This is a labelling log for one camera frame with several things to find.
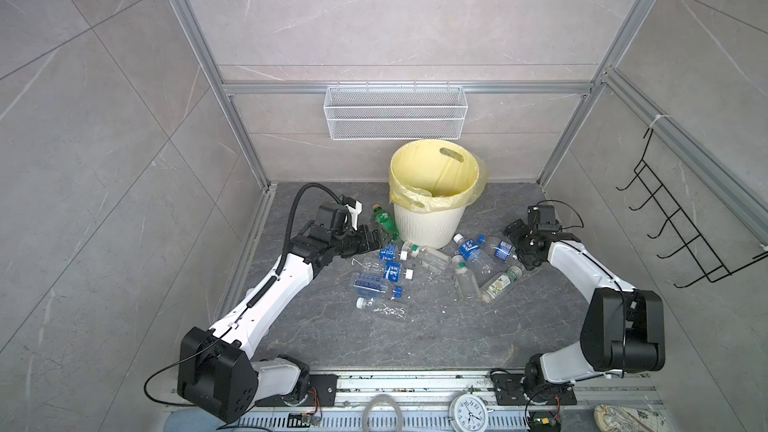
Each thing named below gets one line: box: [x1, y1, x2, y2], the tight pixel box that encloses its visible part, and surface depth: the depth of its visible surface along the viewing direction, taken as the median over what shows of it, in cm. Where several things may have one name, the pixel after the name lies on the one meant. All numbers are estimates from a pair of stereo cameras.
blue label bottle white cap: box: [379, 244, 408, 261], surface depth 96 cm
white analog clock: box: [449, 393, 488, 432], surface depth 69 cm
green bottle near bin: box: [372, 204, 400, 241], surface depth 104 cm
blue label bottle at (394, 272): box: [380, 261, 414, 283], surface depth 92 cm
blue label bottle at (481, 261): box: [453, 233, 497, 276], surface depth 96 cm
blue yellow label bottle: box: [490, 240, 518, 263], surface depth 97 cm
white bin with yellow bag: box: [389, 139, 488, 249], surface depth 92 cm
